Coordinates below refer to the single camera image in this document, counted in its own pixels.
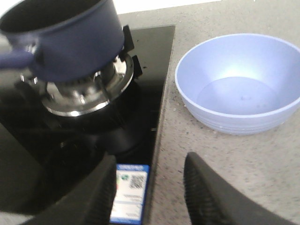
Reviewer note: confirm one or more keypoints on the black glass gas cooktop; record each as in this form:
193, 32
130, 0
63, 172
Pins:
43, 156

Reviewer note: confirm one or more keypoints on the black pot support grate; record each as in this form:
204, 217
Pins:
34, 90

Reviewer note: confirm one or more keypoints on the black gas burner head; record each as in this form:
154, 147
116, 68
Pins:
85, 93

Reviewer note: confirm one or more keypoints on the blue saucepan with handle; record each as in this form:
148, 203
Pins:
61, 40

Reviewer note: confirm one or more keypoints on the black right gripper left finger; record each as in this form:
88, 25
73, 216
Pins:
89, 203

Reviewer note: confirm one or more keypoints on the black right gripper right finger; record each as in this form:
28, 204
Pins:
211, 200

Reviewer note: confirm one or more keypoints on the light blue plastic bowl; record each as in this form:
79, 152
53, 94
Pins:
240, 84

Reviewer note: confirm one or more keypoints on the blue white energy label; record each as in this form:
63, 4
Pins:
131, 183

